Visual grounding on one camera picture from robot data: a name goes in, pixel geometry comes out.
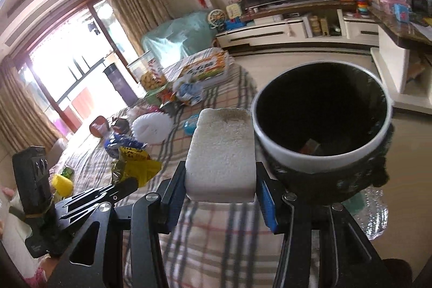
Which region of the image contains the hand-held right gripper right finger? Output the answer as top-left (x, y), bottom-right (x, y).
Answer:
top-left (255, 161), bottom-right (389, 288)

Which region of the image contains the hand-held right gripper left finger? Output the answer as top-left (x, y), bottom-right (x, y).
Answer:
top-left (47, 161), bottom-right (188, 288)

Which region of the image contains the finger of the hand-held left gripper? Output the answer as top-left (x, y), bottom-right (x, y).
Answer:
top-left (67, 177), bottom-right (140, 208)
top-left (57, 202), bottom-right (102, 224)

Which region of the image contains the yellow snack wrapper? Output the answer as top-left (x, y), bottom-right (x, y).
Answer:
top-left (111, 145), bottom-right (163, 188)

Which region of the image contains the white foam block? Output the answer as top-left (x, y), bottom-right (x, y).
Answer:
top-left (185, 107), bottom-right (258, 204)

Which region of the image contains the black bin with white rim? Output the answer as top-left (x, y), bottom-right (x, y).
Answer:
top-left (251, 61), bottom-right (395, 206)

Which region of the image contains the yellow cup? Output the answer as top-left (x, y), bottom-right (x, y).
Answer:
top-left (50, 174), bottom-right (73, 194)

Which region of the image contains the plaid blanket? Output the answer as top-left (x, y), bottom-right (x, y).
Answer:
top-left (50, 63), bottom-right (321, 288)

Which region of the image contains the blue snack wrapper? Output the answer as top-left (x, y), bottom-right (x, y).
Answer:
top-left (104, 134), bottom-right (146, 157)

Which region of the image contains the red bowl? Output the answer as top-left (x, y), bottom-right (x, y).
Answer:
top-left (89, 116), bottom-right (109, 138)

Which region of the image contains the brown wrapper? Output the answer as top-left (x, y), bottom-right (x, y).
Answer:
top-left (302, 139), bottom-right (321, 155)

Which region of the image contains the beige curtain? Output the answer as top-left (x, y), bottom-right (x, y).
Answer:
top-left (0, 55), bottom-right (59, 154)
top-left (99, 0), bottom-right (173, 56)

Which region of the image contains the light blue small tub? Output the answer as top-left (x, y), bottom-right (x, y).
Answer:
top-left (182, 114), bottom-right (201, 137)

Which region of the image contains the clear plastic bag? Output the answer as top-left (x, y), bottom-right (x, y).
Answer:
top-left (347, 188), bottom-right (389, 241)

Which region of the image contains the black cylindrical appliance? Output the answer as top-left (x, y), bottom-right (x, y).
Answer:
top-left (103, 63), bottom-right (136, 106)

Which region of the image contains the blue and white snack bag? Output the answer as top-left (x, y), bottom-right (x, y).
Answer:
top-left (172, 77), bottom-right (203, 104)

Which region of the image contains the clear bag of snacks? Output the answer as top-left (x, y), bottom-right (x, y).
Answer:
top-left (126, 50), bottom-right (167, 91)

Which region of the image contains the colourful picture book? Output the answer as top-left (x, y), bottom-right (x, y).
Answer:
top-left (177, 50), bottom-right (235, 86)

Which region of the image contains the white television cabinet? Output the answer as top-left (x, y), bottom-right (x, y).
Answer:
top-left (215, 6), bottom-right (380, 49)

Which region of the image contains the blue toy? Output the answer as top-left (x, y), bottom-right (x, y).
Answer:
top-left (224, 18), bottom-right (247, 30)

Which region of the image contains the toy ferris wheel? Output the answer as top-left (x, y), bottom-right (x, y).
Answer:
top-left (207, 9), bottom-right (225, 30)

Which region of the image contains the cluttered coffee table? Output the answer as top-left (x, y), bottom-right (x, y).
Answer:
top-left (369, 6), bottom-right (432, 106)

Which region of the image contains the yellow toy keypad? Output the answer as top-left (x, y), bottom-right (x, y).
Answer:
top-left (225, 3), bottom-right (242, 19)

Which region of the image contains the small blue box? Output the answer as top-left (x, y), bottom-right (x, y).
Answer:
top-left (395, 3), bottom-right (410, 22)

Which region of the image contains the stacking ring toy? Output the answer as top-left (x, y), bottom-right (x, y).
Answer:
top-left (353, 0), bottom-right (370, 17)

